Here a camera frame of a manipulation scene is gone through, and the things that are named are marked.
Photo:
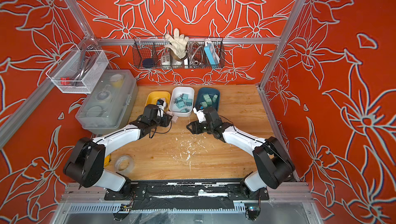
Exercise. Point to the dark teal storage box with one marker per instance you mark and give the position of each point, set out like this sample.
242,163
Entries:
211,92

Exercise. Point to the red object in basket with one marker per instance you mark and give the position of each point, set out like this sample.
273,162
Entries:
65,81

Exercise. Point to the clear tape roll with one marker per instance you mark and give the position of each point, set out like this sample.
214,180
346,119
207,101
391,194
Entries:
124,165

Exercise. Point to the pink plug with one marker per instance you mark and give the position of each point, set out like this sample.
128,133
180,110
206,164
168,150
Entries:
174,118

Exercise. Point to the black wire wall basket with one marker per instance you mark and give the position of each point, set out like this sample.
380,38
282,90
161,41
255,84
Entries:
147,52

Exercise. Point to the white storage box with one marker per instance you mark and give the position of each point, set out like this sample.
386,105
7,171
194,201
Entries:
175,97

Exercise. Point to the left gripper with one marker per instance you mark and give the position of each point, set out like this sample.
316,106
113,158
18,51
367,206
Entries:
166,120

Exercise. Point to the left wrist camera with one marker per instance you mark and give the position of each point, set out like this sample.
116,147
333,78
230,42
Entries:
161,104

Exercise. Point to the clear plastic lidded container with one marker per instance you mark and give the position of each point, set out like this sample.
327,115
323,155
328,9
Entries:
109,106

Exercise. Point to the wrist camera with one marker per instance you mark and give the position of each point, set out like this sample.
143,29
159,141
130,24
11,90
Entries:
161,104
199,111

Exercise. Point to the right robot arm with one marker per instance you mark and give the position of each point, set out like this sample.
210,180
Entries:
273,163

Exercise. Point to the light blue box in basket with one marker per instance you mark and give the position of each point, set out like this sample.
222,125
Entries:
211,54

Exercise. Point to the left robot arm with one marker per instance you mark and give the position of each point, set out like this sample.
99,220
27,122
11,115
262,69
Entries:
86,162

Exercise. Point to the white socket cube in basket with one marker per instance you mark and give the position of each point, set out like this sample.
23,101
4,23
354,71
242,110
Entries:
165,61

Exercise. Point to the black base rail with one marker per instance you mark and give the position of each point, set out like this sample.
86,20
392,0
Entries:
228,189

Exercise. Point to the cream rubber glove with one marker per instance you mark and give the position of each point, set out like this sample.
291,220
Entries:
177,43

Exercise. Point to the white wire basket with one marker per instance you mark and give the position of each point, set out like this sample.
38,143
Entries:
84,67

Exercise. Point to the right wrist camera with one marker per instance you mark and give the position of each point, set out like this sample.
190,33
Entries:
199,111

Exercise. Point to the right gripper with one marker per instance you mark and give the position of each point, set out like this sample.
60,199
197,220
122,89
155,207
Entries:
195,126

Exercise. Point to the yellow storage box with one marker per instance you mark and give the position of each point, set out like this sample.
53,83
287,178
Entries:
154,96

